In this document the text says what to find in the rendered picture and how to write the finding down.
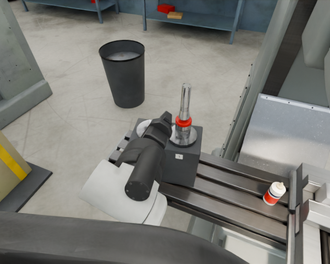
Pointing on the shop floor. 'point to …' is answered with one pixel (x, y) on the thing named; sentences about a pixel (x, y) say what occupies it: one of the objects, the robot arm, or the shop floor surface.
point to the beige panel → (10, 174)
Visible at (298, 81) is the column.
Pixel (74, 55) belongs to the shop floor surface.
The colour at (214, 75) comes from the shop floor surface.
